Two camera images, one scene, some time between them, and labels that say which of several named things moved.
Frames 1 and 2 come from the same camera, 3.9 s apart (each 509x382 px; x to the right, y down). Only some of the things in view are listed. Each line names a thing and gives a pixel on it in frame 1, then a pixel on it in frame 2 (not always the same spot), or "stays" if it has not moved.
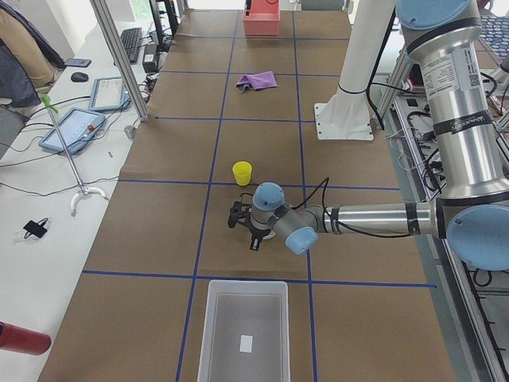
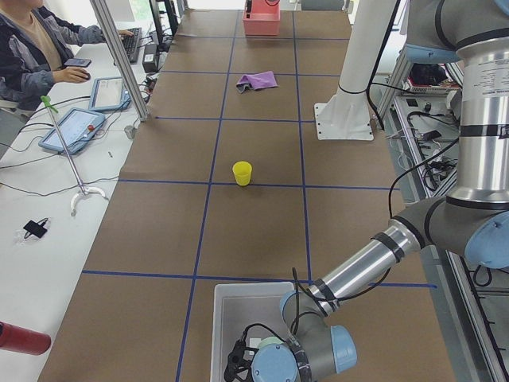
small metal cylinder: (130, 131) stays
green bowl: (270, 235) → (269, 340)
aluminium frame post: (122, 62) stays
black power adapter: (150, 58) stays
